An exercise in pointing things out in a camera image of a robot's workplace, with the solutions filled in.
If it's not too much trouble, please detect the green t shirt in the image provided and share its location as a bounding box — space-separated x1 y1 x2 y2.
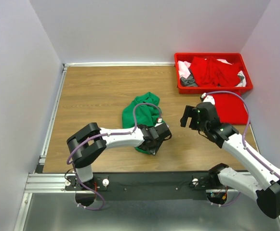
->
121 91 163 154

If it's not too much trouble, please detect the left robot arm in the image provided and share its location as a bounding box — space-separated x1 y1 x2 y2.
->
67 122 172 183

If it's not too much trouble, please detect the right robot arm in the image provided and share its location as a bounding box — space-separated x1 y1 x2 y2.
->
180 102 280 218

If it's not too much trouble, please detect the folded red t shirt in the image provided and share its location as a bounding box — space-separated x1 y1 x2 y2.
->
212 93 248 125

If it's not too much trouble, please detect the grey t shirt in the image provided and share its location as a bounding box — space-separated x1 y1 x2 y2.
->
180 74 198 87

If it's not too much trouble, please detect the red plastic bin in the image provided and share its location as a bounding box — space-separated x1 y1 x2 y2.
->
174 52 253 94

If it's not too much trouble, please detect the red t shirt in bin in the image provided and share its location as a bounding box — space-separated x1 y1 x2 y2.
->
190 56 241 88

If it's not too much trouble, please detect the white pink t shirt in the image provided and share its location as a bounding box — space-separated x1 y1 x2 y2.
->
177 61 191 78

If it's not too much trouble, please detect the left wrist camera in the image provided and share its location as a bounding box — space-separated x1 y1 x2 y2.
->
154 117 169 127

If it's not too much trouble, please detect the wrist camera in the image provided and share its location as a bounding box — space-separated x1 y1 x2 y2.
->
154 117 169 127
200 93 215 105

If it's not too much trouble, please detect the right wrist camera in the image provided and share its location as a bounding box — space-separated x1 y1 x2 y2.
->
200 93 215 105

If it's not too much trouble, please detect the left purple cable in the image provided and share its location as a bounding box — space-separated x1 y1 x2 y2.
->
66 103 163 211

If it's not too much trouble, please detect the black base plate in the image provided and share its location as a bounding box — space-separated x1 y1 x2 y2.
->
65 171 227 201

